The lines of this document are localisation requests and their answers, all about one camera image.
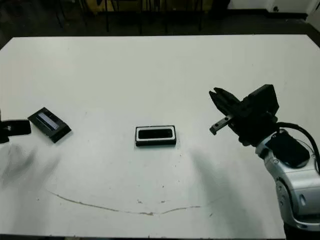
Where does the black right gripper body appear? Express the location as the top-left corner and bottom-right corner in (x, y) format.
(209, 96), (279, 148)

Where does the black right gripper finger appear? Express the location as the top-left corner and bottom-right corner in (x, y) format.
(208, 91), (236, 118)
(212, 86), (242, 113)

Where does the black box lid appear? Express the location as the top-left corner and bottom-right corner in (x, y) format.
(27, 106), (72, 144)

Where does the black box with white insert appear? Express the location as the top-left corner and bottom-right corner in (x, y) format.
(134, 124), (178, 149)

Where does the brown cardboard box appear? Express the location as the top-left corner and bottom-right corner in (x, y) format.
(306, 9), (320, 28)

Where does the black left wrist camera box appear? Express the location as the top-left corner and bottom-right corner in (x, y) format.
(1, 119), (32, 137)

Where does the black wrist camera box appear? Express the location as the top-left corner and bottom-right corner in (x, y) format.
(247, 84), (280, 114)
(1, 119), (32, 137)

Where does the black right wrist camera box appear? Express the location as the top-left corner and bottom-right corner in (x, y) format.
(247, 84), (280, 114)

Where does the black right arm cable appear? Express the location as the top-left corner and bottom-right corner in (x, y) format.
(274, 121), (320, 174)

